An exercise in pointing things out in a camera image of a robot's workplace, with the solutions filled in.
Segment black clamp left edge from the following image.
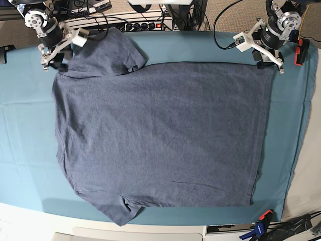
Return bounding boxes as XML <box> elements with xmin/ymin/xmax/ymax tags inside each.
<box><xmin>0</xmin><ymin>45</ymin><xmax>16</xmax><ymax>65</ymax></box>

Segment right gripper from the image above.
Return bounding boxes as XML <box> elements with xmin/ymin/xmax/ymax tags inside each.
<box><xmin>38</xmin><ymin>22</ymin><xmax>73</xmax><ymax>72</ymax></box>

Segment blue-grey heathered T-shirt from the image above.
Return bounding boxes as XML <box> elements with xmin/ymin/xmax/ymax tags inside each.
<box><xmin>52</xmin><ymin>28</ymin><xmax>274</xmax><ymax>225</ymax></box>

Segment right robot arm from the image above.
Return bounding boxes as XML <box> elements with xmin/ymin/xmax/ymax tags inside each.
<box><xmin>9</xmin><ymin>1</ymin><xmax>79</xmax><ymax>72</ymax></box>

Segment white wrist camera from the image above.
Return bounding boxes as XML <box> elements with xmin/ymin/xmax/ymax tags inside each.
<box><xmin>71</xmin><ymin>28</ymin><xmax>89</xmax><ymax>48</ymax></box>
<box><xmin>233</xmin><ymin>32</ymin><xmax>251</xmax><ymax>52</ymax></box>

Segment yellow cable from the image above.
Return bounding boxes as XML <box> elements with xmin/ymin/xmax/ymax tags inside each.
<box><xmin>299</xmin><ymin>0</ymin><xmax>314</xmax><ymax>35</ymax></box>

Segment white power strip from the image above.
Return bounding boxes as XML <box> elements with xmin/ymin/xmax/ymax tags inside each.
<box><xmin>66</xmin><ymin>17</ymin><xmax>173</xmax><ymax>32</ymax></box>

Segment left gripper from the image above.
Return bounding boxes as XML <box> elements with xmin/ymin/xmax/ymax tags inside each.
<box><xmin>252</xmin><ymin>25</ymin><xmax>286</xmax><ymax>74</ymax></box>

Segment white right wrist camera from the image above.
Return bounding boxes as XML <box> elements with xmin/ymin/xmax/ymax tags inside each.
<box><xmin>71</xmin><ymin>28</ymin><xmax>89</xmax><ymax>48</ymax></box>

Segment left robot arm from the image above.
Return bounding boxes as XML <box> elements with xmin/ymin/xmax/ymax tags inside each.
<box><xmin>252</xmin><ymin>1</ymin><xmax>306</xmax><ymax>61</ymax></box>

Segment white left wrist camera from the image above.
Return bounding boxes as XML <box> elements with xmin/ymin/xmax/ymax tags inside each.
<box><xmin>233</xmin><ymin>32</ymin><xmax>251</xmax><ymax>52</ymax></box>

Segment black plastic bag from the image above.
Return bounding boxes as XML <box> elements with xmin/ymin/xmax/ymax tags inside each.
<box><xmin>258</xmin><ymin>211</ymin><xmax>320</xmax><ymax>240</ymax></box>

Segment orange black clamp right edge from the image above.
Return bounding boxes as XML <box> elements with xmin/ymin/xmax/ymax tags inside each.
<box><xmin>294</xmin><ymin>38</ymin><xmax>310</xmax><ymax>66</ymax></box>

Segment blue orange clamp bottom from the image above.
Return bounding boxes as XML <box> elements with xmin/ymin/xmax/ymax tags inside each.
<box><xmin>239</xmin><ymin>209</ymin><xmax>274</xmax><ymax>240</ymax></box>

